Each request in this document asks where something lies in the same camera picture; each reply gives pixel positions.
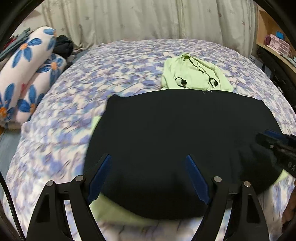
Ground wooden shelf unit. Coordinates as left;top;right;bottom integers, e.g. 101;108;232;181
256;5;295;74

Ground blue flower rolled blanket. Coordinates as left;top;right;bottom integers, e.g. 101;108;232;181
1;27;67;129

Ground black garment by blanket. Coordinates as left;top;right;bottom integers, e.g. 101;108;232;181
52;35;74;59

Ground pink boxes on shelf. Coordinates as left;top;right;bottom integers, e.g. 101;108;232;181
264;31;295;57

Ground purple floral bed sheet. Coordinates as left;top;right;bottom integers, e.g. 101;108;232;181
6;40;295;231

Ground light blue mattress cover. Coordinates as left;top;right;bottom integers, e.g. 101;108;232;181
0;130;21;178

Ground grey folded clothes pile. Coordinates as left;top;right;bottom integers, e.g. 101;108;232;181
1;28;31;61

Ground green and black hoodie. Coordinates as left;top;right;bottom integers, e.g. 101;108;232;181
83;66;282;220

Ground person's right hand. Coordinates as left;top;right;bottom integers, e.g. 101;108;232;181
282;192;296;224

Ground cream patterned curtain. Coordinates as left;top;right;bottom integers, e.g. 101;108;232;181
15;0;257;56

